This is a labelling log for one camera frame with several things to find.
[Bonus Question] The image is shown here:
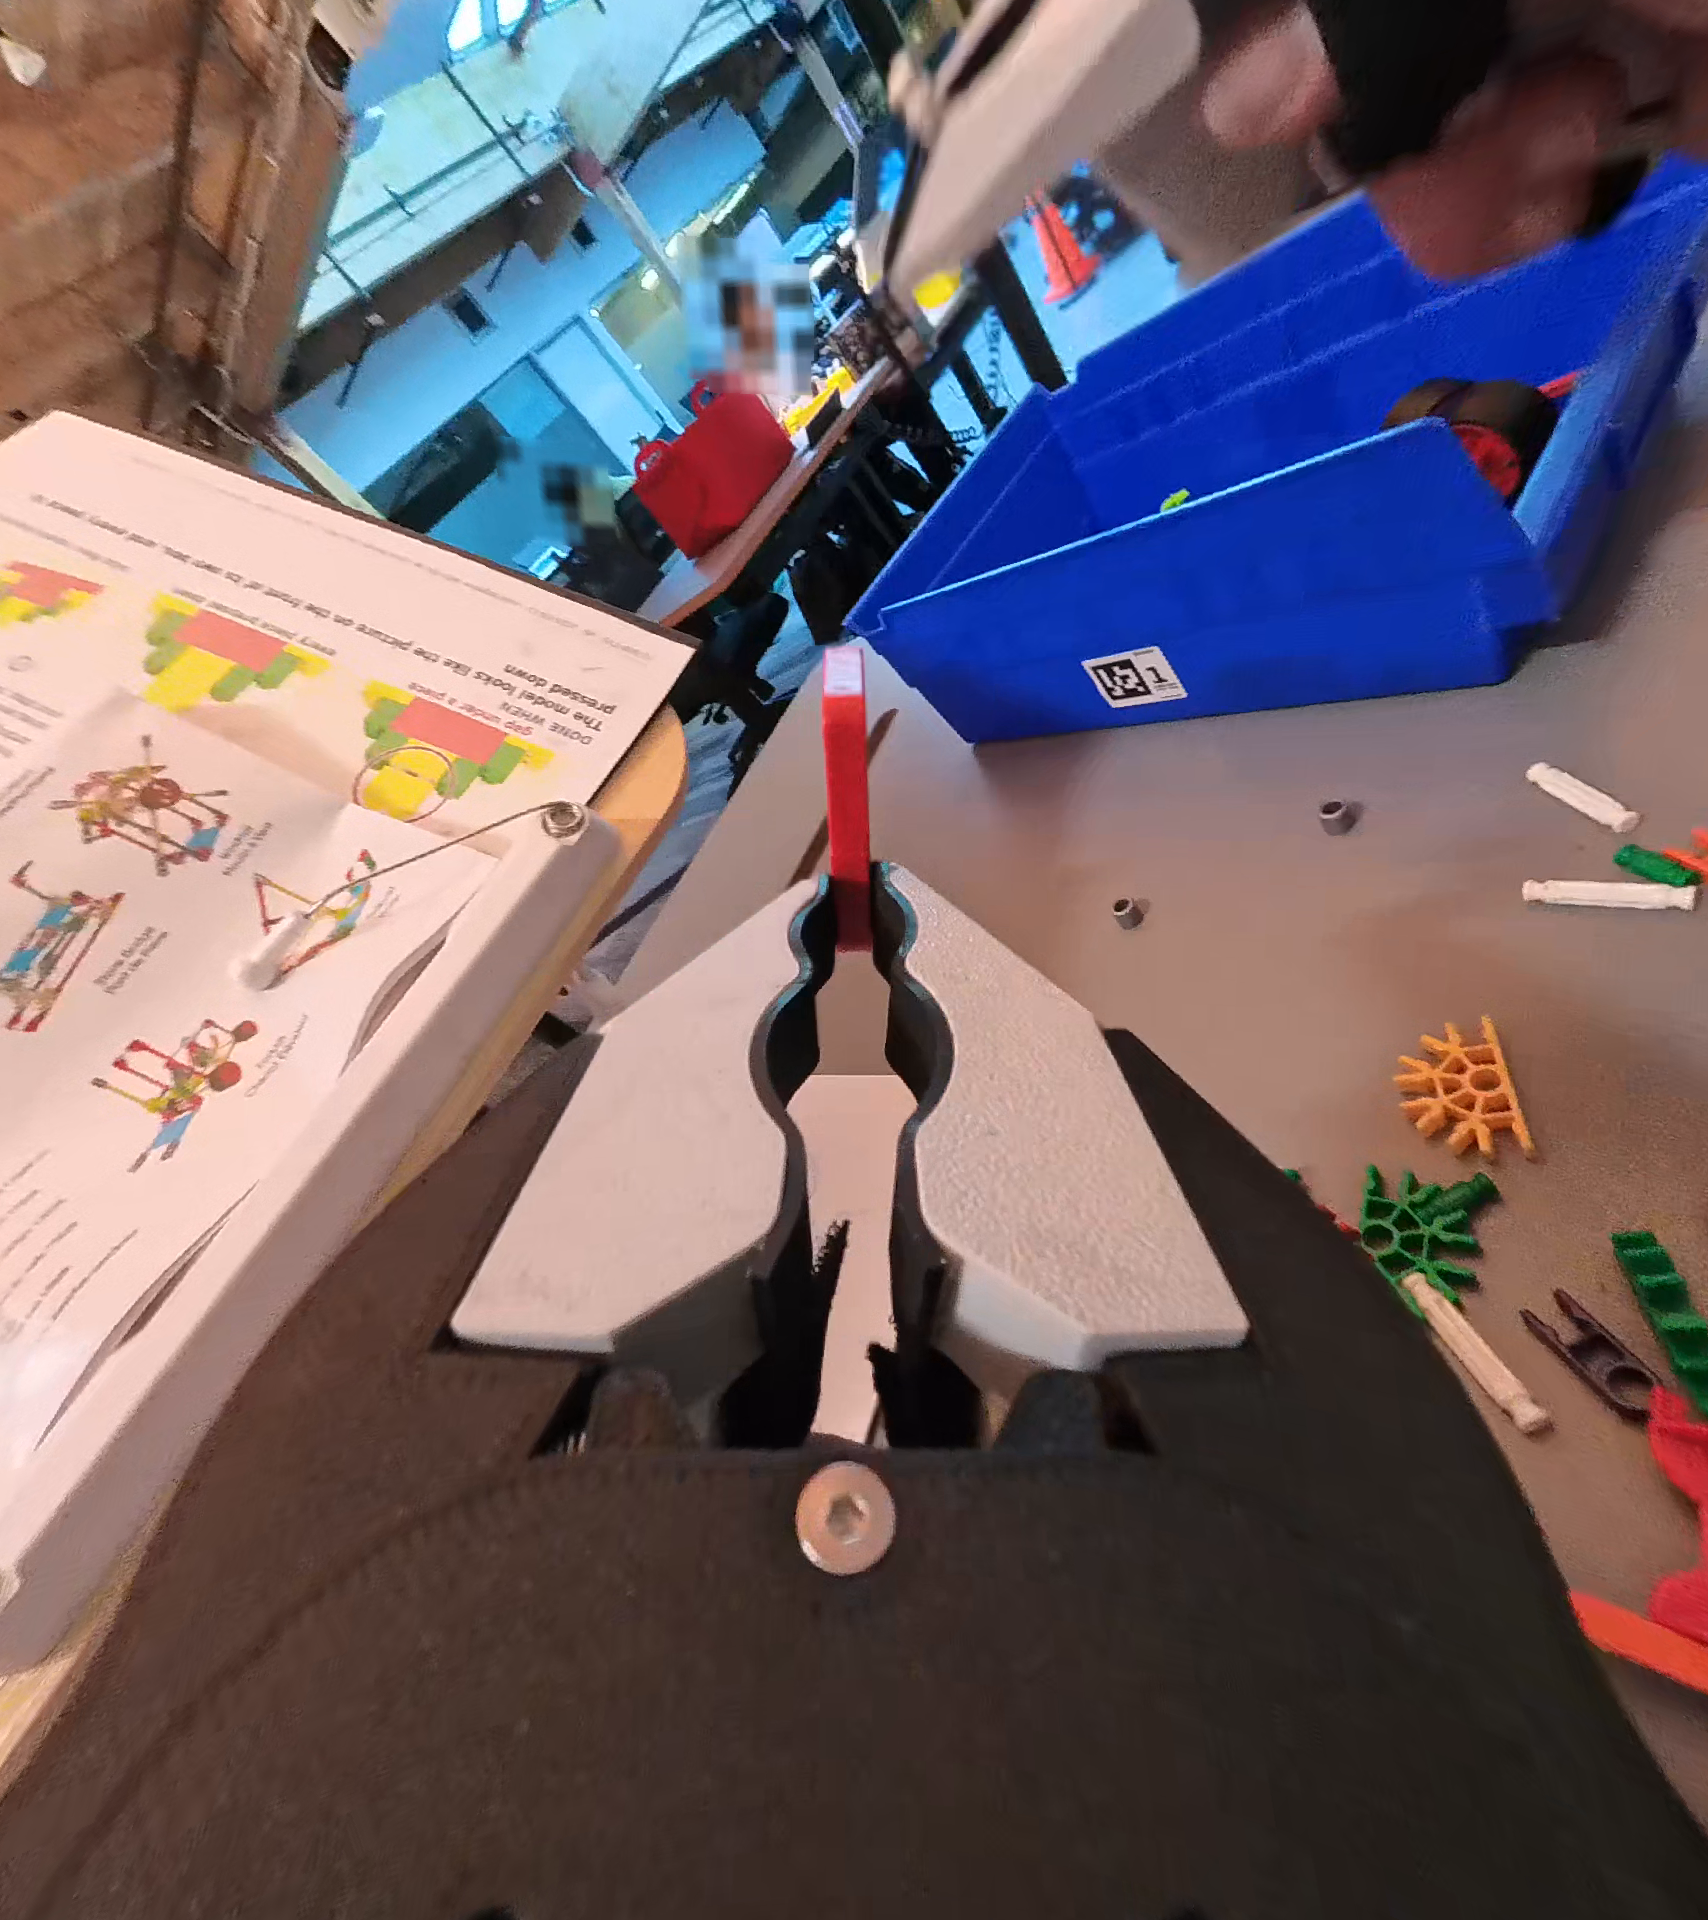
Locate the red tote bag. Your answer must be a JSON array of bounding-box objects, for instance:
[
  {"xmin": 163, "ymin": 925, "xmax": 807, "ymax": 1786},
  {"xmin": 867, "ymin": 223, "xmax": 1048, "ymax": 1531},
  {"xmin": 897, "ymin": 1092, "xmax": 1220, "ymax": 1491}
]
[{"xmin": 631, "ymin": 379, "xmax": 799, "ymax": 561}]

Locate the red clip connector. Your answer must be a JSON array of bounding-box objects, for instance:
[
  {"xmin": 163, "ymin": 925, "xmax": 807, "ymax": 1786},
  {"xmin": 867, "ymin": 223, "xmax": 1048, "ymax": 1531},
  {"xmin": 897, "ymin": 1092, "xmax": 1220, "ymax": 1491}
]
[{"xmin": 818, "ymin": 643, "xmax": 878, "ymax": 959}]

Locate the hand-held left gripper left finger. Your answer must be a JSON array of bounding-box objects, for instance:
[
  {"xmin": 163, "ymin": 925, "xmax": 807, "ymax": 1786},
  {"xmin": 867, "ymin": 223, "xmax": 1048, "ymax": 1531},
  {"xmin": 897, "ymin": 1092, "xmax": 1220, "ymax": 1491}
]
[{"xmin": 448, "ymin": 876, "xmax": 837, "ymax": 1451}]

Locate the black office chair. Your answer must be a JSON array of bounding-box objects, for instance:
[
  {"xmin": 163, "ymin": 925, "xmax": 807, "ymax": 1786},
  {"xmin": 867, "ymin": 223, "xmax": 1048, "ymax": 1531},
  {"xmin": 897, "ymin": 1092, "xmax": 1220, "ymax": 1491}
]
[{"xmin": 696, "ymin": 593, "xmax": 795, "ymax": 738}]

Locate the laminated picture card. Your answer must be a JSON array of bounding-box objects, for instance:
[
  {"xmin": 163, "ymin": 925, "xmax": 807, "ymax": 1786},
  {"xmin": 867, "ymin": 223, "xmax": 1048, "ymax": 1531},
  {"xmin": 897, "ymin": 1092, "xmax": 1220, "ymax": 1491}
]
[{"xmin": 0, "ymin": 683, "xmax": 526, "ymax": 1593}]

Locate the wooden background desk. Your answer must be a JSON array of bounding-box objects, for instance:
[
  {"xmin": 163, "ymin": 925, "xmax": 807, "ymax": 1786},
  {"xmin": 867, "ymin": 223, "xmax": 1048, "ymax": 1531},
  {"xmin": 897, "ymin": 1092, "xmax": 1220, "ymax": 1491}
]
[{"xmin": 637, "ymin": 336, "xmax": 946, "ymax": 633}]

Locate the printed instruction sheet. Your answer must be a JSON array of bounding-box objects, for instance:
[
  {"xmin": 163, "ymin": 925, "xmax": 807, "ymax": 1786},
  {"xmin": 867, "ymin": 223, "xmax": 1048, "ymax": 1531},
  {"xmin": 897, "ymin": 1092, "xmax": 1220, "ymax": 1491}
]
[{"xmin": 0, "ymin": 413, "xmax": 697, "ymax": 1712}]

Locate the blue plastic bin white tag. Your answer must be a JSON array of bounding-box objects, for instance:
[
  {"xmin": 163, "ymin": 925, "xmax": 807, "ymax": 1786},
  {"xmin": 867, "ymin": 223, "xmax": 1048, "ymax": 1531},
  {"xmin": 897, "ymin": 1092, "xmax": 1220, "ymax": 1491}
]
[{"xmin": 841, "ymin": 147, "xmax": 1708, "ymax": 750}]

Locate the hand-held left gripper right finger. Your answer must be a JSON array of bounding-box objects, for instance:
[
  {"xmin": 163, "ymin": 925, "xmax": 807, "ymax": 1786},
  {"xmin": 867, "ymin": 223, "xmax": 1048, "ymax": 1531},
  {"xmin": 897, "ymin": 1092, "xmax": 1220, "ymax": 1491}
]
[{"xmin": 867, "ymin": 863, "xmax": 1253, "ymax": 1451}]

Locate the white document stand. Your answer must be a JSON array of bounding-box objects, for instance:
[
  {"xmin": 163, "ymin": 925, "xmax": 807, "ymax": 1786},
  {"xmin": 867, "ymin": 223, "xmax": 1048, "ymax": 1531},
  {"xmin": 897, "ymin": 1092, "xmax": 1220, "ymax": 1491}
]
[{"xmin": 0, "ymin": 702, "xmax": 692, "ymax": 1884}]

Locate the orange strip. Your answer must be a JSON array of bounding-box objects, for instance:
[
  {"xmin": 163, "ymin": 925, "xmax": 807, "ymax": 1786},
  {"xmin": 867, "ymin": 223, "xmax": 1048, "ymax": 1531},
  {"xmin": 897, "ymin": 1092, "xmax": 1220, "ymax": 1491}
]
[{"xmin": 1567, "ymin": 1590, "xmax": 1708, "ymax": 1747}]

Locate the orange traffic cone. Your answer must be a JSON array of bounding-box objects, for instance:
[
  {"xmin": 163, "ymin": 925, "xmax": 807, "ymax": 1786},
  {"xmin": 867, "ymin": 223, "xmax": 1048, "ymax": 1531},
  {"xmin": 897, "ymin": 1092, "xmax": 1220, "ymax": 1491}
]
[{"xmin": 1021, "ymin": 187, "xmax": 1105, "ymax": 307}]

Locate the white plastic rod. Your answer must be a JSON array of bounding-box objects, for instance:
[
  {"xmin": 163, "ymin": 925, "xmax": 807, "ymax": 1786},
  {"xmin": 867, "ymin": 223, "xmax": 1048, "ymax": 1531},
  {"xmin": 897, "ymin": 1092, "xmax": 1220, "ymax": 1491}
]
[
  {"xmin": 1520, "ymin": 876, "xmax": 1702, "ymax": 917},
  {"xmin": 1523, "ymin": 760, "xmax": 1645, "ymax": 837},
  {"xmin": 1398, "ymin": 1269, "xmax": 1556, "ymax": 1438}
]

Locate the green fan connector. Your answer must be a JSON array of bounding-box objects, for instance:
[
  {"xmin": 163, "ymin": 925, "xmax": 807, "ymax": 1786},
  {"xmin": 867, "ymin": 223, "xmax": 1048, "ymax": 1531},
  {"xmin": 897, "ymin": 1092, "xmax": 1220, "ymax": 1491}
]
[{"xmin": 1354, "ymin": 1165, "xmax": 1501, "ymax": 1305}]

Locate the purple clip connector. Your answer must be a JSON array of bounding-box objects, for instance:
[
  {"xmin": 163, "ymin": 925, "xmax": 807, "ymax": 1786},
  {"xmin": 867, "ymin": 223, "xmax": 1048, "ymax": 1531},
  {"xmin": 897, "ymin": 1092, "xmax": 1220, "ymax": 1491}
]
[{"xmin": 1520, "ymin": 1287, "xmax": 1670, "ymax": 1428}]

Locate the black toy wheel red hub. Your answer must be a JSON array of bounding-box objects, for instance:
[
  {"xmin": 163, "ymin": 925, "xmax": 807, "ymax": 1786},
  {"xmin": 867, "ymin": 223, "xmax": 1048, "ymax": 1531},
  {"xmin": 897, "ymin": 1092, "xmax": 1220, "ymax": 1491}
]
[{"xmin": 1381, "ymin": 375, "xmax": 1563, "ymax": 508}]

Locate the yellow fan connector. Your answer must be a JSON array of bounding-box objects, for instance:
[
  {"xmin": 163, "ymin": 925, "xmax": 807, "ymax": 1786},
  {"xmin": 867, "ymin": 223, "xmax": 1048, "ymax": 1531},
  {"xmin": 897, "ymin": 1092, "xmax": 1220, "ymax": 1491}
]
[{"xmin": 1391, "ymin": 1015, "xmax": 1537, "ymax": 1163}]

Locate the green ridged piece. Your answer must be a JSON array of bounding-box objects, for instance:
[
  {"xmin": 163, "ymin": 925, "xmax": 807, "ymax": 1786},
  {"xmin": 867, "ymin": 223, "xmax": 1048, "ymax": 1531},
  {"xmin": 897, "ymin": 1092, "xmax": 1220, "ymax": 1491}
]
[{"xmin": 1609, "ymin": 1229, "xmax": 1708, "ymax": 1427}]

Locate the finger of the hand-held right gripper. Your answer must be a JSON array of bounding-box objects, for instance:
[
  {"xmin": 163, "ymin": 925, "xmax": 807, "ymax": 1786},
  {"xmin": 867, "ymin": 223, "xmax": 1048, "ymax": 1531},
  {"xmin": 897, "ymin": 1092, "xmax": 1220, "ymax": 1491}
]
[{"xmin": 875, "ymin": 0, "xmax": 1204, "ymax": 299}]

